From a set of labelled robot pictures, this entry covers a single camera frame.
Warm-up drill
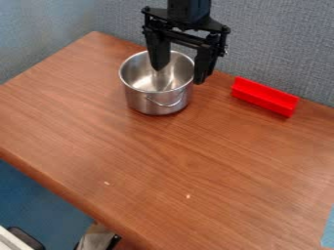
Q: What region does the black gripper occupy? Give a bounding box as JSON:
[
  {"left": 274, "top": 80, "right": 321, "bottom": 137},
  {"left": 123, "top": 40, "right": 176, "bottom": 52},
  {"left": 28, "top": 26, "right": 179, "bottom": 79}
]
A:
[{"left": 142, "top": 5, "right": 231, "bottom": 85}]

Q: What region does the metal pot with handle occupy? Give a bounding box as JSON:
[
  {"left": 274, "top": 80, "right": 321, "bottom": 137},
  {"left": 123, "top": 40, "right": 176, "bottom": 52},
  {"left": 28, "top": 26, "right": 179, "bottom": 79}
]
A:
[{"left": 119, "top": 51, "right": 195, "bottom": 115}]

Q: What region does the red star-profile block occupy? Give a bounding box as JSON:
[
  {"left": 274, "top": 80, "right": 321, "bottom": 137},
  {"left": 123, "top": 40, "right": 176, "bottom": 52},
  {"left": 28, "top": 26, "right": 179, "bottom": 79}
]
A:
[{"left": 231, "top": 76, "right": 301, "bottom": 117}]

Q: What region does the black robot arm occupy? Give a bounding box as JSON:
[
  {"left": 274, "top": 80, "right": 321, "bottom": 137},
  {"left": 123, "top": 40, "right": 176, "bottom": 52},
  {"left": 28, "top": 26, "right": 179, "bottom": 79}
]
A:
[{"left": 140, "top": 0, "right": 231, "bottom": 84}]

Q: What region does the black and white object corner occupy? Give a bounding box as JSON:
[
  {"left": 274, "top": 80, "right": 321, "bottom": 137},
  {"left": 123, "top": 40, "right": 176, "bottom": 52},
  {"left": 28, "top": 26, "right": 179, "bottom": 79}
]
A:
[{"left": 0, "top": 226, "right": 45, "bottom": 250}]

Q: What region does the grey bracket under table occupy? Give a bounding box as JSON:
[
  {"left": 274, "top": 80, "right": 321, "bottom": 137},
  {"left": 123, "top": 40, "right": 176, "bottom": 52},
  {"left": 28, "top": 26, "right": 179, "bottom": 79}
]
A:
[{"left": 74, "top": 223, "right": 122, "bottom": 250}]

